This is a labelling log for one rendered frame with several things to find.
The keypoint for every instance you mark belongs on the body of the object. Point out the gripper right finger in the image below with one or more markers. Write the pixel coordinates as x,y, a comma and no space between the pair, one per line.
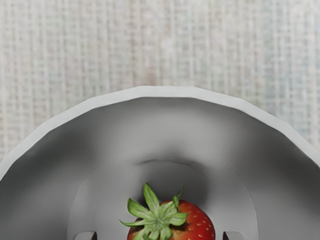
231,236

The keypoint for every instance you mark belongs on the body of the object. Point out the white bowl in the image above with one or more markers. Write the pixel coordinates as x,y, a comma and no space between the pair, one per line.
50,160

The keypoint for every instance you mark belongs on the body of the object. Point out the red strawberry with green leaves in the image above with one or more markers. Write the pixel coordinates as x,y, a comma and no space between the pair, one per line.
195,222

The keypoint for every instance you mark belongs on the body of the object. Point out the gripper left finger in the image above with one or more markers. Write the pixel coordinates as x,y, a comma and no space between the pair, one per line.
86,236

